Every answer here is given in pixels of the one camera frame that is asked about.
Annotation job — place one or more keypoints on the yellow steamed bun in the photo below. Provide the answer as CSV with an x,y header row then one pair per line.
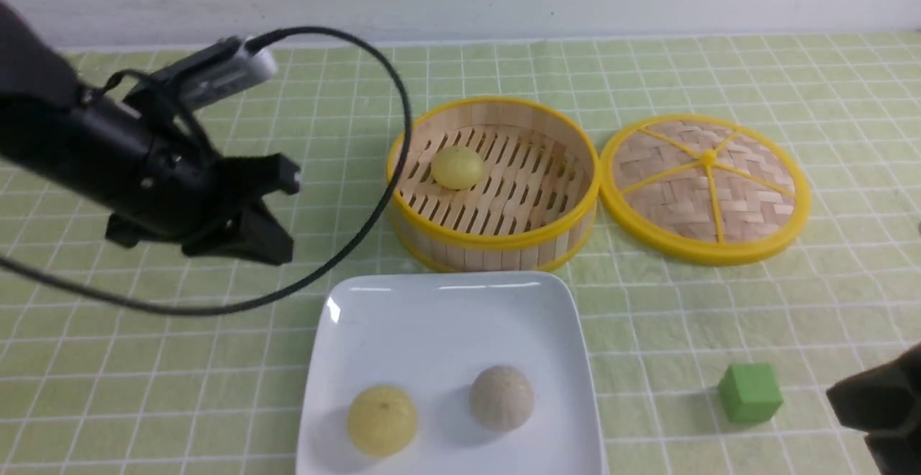
x,y
457,168
382,420

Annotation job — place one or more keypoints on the white square plate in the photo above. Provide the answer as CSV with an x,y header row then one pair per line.
x,y
432,334

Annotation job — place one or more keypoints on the bamboo steamer basket yellow rim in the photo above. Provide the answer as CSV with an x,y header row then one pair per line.
x,y
532,210

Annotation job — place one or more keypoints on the bamboo steamer lid yellow rim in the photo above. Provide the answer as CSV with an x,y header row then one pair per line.
x,y
704,190

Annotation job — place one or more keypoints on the green checkered tablecloth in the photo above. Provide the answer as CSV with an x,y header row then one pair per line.
x,y
91,389

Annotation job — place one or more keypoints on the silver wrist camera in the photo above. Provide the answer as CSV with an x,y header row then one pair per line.
x,y
216,73

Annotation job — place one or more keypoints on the yellow steamed bun front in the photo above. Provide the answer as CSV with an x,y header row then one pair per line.
x,y
382,420

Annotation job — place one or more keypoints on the grey steamed bun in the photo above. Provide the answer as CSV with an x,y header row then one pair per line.
x,y
501,399

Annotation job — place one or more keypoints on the green wooden cube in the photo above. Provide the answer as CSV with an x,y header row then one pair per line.
x,y
750,392

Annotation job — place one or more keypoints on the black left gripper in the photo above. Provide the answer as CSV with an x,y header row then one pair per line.
x,y
162,187

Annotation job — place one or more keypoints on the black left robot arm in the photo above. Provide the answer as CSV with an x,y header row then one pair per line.
x,y
39,88

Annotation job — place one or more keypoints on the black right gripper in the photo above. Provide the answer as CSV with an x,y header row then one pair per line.
x,y
883,403

